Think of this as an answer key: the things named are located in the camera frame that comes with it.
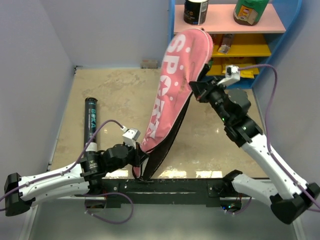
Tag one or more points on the yellow snack bag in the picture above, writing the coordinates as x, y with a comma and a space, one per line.
248, 73

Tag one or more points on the brown wall block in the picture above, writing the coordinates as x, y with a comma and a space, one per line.
149, 64

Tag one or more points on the blue shelf unit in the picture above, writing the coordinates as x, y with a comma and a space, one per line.
243, 34

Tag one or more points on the pink racket bag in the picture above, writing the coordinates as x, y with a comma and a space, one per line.
188, 53

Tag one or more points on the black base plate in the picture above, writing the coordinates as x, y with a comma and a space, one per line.
211, 192

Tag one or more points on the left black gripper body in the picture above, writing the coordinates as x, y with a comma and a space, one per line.
132, 158

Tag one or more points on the black shuttlecock tube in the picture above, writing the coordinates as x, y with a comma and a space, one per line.
90, 124

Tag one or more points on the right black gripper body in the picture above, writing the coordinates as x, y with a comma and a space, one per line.
212, 93

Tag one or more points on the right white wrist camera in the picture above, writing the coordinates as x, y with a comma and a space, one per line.
232, 75

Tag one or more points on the green box right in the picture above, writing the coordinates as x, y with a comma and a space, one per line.
211, 63

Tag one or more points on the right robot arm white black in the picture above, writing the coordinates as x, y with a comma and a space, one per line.
289, 195

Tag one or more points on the silver brown pouch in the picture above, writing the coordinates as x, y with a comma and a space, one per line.
226, 43

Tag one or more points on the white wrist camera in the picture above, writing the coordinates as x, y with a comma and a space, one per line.
130, 136
232, 75

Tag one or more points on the black white can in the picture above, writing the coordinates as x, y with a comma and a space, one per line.
195, 12

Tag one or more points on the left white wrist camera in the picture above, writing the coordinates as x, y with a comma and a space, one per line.
130, 136

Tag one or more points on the green brown jar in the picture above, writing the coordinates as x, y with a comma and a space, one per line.
249, 12

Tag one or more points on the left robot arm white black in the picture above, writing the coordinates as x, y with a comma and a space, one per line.
79, 178

